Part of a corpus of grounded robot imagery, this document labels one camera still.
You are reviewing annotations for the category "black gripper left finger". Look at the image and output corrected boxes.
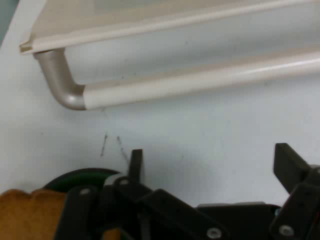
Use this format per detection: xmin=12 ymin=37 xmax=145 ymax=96
xmin=53 ymin=149 xmax=230 ymax=240

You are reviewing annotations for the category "orange-brown bread piece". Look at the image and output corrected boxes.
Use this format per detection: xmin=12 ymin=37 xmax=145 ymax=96
xmin=0 ymin=188 xmax=121 ymax=240

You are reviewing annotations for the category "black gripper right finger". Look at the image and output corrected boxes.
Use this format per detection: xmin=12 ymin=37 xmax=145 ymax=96
xmin=268 ymin=142 xmax=320 ymax=240

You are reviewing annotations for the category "dark green round plate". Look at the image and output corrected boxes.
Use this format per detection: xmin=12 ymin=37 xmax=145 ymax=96
xmin=42 ymin=167 xmax=123 ymax=193

